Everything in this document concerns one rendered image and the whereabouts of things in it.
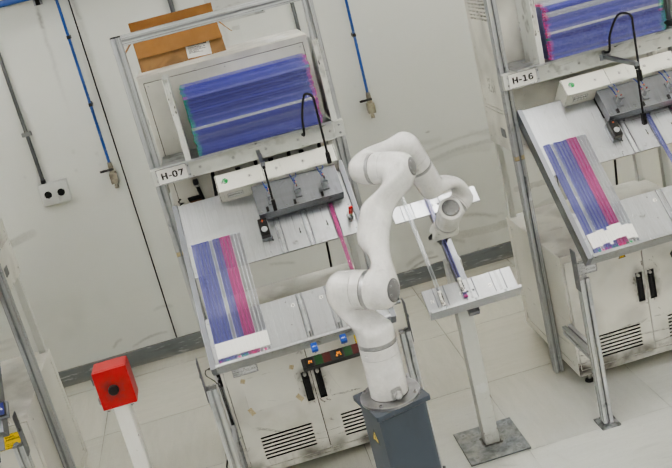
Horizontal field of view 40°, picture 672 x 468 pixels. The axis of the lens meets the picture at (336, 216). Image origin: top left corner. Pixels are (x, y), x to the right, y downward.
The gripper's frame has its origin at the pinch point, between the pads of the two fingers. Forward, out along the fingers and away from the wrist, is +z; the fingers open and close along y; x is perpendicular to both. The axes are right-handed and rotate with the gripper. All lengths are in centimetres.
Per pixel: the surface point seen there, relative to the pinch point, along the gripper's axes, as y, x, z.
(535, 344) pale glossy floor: -47, 29, 113
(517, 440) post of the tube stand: -11, 74, 53
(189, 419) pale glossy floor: 123, 12, 134
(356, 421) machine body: 48, 47, 61
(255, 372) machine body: 82, 20, 40
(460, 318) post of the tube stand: -0.1, 26.5, 20.5
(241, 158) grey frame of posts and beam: 64, -56, 4
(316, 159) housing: 36, -48, 6
